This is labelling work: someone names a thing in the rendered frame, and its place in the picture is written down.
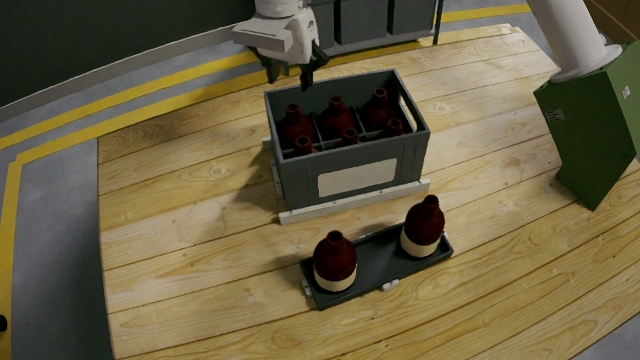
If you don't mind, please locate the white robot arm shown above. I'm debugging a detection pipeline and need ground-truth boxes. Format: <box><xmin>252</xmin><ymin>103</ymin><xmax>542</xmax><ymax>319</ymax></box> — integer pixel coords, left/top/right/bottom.
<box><xmin>232</xmin><ymin>0</ymin><xmax>622</xmax><ymax>83</ymax></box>

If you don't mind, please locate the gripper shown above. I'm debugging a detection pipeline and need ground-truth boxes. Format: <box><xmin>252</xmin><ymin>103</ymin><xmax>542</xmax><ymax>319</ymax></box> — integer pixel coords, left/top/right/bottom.
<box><xmin>247</xmin><ymin>4</ymin><xmax>330</xmax><ymax>93</ymax></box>

